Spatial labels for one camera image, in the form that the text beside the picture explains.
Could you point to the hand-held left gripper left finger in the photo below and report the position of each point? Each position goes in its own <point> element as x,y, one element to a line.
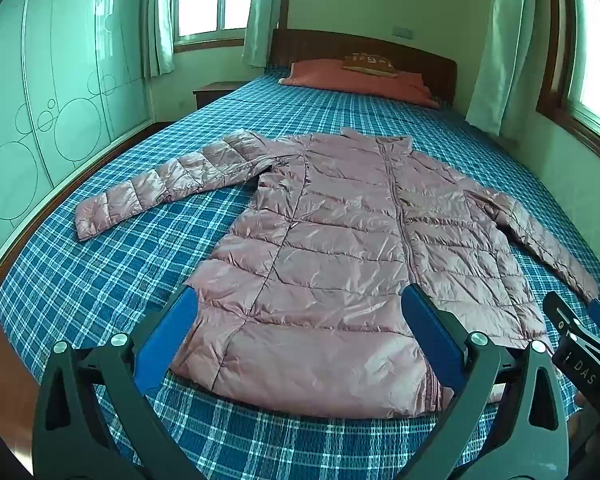
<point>166,340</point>

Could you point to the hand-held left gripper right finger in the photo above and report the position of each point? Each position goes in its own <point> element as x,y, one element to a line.
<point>430,342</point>

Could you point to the pink puffer jacket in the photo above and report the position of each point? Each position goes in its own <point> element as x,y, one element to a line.
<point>330,260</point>

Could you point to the bed with blue plaid sheet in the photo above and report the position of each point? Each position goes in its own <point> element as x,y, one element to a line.
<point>130,270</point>

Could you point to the wooden nightstand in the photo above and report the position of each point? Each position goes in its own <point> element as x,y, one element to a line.
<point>212,95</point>

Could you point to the pale green curtain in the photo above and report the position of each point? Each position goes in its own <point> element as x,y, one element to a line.
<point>265,15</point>
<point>500,60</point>
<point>157,25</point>

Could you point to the white wardrobe with circle pattern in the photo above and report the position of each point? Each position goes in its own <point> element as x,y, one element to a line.
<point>55,85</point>

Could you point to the red pillow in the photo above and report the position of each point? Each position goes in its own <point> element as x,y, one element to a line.
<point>330,77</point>

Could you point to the brown printed cushion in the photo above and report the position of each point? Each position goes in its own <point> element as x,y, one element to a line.
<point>370,63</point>

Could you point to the wooden bed headboard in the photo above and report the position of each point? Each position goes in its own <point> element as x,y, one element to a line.
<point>320,45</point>

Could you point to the window with brown frame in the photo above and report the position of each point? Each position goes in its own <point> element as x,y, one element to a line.
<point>597,60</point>

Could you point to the white wall outlet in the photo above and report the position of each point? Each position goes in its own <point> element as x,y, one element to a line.
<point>403,32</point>

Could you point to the window with white frame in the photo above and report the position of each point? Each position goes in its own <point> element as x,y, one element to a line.
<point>200,0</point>

